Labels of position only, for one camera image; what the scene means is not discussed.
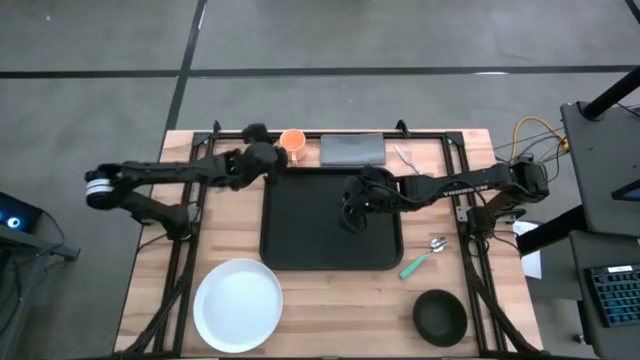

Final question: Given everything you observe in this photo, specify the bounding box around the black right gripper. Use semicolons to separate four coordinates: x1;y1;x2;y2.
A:
340;167;401;234

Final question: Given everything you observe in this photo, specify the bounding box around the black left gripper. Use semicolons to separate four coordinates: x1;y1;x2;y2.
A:
227;123;290;190

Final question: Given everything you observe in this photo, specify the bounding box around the orange mug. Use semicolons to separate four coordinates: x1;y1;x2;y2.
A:
278;128;308;164

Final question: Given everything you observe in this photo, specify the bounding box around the black rectangular tray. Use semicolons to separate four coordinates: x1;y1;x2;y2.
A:
258;167;405;272

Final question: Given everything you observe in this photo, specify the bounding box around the gray cloth napkin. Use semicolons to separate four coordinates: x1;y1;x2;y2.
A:
319;132;387;167

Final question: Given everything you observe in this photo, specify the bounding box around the fork with teal-white handle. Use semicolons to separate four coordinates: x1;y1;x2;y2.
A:
393;144;421;176

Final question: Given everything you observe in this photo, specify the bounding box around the black bowl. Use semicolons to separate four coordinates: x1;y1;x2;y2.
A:
412;288;469;348

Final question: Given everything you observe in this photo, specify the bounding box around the white round plate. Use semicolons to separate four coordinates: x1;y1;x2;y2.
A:
192;258;284;354

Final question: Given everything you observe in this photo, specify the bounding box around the white paper sheet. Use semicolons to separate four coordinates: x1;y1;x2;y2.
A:
512;219;544;280

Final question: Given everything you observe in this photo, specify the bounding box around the dark keyboard desk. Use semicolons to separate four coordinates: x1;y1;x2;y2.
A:
568;229;640;360

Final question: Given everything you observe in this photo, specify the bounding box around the black side desk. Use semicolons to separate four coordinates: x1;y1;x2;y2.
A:
559;101;640;237

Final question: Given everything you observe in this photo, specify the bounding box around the computer with blue light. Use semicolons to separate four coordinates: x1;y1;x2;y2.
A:
0;192;44;234

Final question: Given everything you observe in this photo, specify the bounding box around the black keyboard with blue keys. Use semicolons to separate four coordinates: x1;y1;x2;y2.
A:
584;264;640;329

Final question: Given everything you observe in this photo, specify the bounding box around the black slanted pole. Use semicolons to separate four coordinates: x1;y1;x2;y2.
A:
582;64;640;121

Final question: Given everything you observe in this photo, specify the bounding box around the spoon with teal handle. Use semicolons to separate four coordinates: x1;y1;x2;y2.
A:
398;236;448;280

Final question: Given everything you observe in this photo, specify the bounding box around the black aluminium rig frame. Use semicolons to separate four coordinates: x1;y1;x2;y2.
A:
119;119;546;360

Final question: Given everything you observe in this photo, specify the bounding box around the yellow cable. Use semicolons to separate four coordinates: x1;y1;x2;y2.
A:
510;115;570;166

